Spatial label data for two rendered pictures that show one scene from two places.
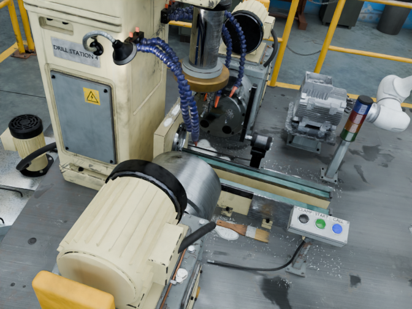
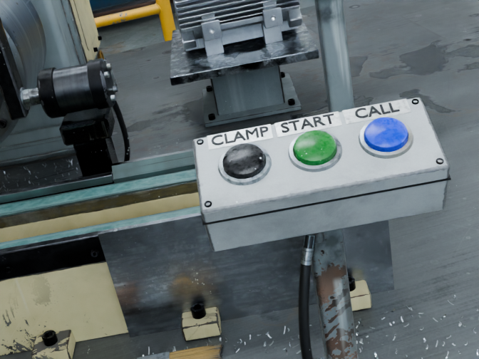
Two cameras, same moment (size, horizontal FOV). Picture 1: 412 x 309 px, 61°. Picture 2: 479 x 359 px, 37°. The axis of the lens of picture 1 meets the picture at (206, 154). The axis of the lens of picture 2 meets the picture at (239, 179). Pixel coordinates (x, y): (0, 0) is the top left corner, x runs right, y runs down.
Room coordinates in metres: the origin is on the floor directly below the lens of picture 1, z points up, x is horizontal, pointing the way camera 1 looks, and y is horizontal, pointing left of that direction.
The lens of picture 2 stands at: (0.26, -0.24, 1.29)
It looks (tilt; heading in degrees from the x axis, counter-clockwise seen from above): 28 degrees down; 351
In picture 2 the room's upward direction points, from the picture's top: 11 degrees counter-clockwise
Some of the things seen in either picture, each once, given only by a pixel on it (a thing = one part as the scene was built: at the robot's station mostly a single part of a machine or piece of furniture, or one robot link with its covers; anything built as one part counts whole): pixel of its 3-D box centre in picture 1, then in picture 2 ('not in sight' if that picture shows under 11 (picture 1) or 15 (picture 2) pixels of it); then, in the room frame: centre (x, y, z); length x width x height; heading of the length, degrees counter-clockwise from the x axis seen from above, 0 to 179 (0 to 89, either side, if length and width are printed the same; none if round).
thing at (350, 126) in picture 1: (353, 124); not in sight; (1.21, -0.57, 1.10); 0.06 x 0.06 x 0.04
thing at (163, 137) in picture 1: (164, 145); not in sight; (1.05, 0.17, 0.97); 0.30 x 0.11 x 0.34; 169
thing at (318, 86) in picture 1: (316, 85); not in sight; (1.46, -0.45, 1.11); 0.12 x 0.11 x 0.07; 82
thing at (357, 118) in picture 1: (358, 114); not in sight; (1.21, -0.57, 1.14); 0.06 x 0.06 x 0.04
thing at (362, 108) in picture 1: (362, 105); not in sight; (1.21, -0.57, 1.19); 0.06 x 0.06 x 0.04
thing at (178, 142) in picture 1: (179, 141); not in sight; (1.04, 0.11, 1.02); 0.15 x 0.02 x 0.15; 169
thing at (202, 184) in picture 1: (169, 211); not in sight; (0.67, 0.08, 1.04); 0.37 x 0.25 x 0.25; 169
